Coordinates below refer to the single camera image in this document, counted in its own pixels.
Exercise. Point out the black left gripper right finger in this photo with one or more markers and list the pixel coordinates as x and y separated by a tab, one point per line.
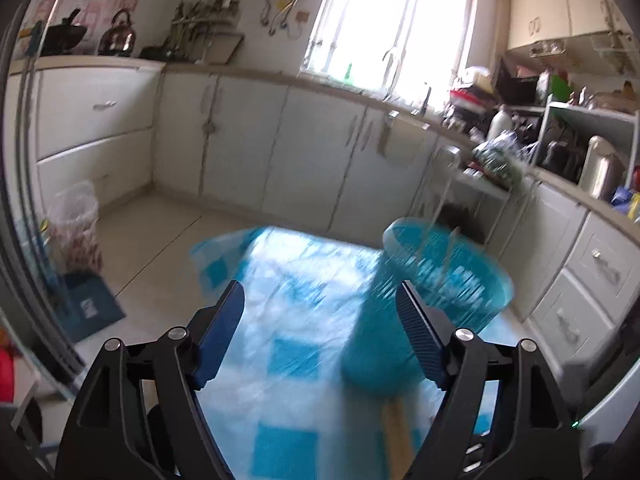
502	416

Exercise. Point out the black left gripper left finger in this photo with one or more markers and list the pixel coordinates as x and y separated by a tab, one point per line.
137	414

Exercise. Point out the wooden chopstick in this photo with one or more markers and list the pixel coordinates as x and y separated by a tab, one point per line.
397	438

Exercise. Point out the white kitchen cabinets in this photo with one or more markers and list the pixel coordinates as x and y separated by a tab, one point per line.
315	159

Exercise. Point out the blue dustpan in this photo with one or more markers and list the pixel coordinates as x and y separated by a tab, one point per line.
89	305

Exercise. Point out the teal perforated plastic basket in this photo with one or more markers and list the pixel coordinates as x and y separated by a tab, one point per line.
427	283

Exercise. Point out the red and white chair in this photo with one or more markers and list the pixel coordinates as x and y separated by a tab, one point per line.
19	385

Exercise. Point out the floral bin with plastic bag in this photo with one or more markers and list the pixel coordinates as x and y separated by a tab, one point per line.
73	223

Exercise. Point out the blue checkered plastic tablecloth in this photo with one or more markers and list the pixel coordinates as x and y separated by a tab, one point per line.
280	406

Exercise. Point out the bag of vegetables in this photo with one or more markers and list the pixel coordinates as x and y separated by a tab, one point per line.
501	159

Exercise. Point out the steel pot on shelf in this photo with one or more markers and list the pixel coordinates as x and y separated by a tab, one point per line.
563	159

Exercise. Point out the white thermos jug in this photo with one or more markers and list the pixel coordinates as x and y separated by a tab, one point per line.
603	170

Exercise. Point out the white dish rack shelf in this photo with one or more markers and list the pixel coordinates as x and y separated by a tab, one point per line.
621	130

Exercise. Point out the metal kettle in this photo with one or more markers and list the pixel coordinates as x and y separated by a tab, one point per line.
120	38

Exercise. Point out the black wok pan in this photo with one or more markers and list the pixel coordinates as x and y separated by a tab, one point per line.
62	38

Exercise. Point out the window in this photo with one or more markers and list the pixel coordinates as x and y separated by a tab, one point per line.
401	51

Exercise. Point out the wall utensil rack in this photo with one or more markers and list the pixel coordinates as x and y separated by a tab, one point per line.
205	32

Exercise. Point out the upper wall cabinets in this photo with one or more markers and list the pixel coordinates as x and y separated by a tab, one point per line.
537	20

